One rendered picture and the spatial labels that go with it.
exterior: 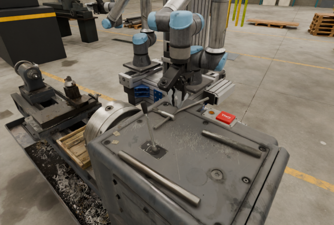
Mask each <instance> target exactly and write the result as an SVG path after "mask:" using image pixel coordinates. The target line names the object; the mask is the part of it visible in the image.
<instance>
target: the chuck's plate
mask: <svg viewBox="0 0 334 225"><path fill-rule="evenodd" d="M140 111H142V110H141V109H139V108H137V107H134V106H129V107H124V108H122V109H119V110H118V111H116V112H115V113H113V114H112V115H111V116H110V117H109V118H108V119H107V120H106V121H105V122H104V123H103V125H102V126H101V128H100V130H99V131H98V134H97V136H96V137H98V136H100V135H101V134H103V133H105V132H106V131H108V130H110V129H111V128H113V127H115V126H116V125H118V124H120V123H121V122H123V121H125V120H126V119H128V118H130V117H132V116H133V115H135V114H137V113H138V112H140Z"/></svg>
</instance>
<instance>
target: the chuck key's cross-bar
mask: <svg viewBox="0 0 334 225"><path fill-rule="evenodd" d="M208 99H209V98H208V97H206V98H204V99H202V100H199V101H197V102H195V103H192V104H190V105H188V106H185V107H183V108H181V109H178V110H176V111H175V112H173V113H172V114H173V115H175V114H177V113H178V112H181V111H183V110H185V109H188V108H190V107H192V106H194V105H197V104H199V103H201V102H204V101H206V100H208ZM169 119H170V116H168V117H167V118H165V119H164V120H162V121H161V122H160V123H158V124H157V125H156V126H154V130H156V129H157V128H158V127H160V126H161V125H162V124H164V123H165V122H166V121H168V120H169Z"/></svg>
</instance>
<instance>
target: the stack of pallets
mask: <svg viewBox="0 0 334 225"><path fill-rule="evenodd" d="M309 28H310V29H308V31H309V32H310V34H313V36H326V37H334V13H315V15H314V17H313V20H312V23H311V25H310V27H309ZM320 34H323V35H320ZM328 35H329V36H328Z"/></svg>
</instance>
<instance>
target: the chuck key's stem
mask: <svg viewBox="0 0 334 225"><path fill-rule="evenodd" d="M152 111H154V112H156V113H160V114H161V115H162V116H164V117H168V116H170V119H171V120H173V121H174V120H175V119H176V116H175V115H173V114H170V113H168V112H166V111H162V110H159V109H158V108H156V107H153V108H152Z"/></svg>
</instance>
